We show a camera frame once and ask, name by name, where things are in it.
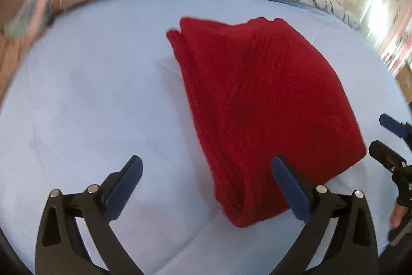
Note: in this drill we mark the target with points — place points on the red knit sweater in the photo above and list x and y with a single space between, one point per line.
257 101

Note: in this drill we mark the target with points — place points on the person's right hand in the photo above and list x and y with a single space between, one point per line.
396 217

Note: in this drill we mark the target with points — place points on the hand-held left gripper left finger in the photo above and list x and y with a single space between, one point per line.
125 188

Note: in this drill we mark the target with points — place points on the light blue bed sheet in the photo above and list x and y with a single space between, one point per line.
90 85

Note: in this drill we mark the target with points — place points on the white wardrobe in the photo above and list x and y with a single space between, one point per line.
376 4

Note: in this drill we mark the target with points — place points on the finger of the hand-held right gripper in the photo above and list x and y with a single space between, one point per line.
394 126
386 154

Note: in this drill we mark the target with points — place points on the brown quilted bedspread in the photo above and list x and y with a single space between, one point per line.
9 59

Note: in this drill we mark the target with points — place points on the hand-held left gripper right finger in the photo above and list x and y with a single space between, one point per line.
291 191

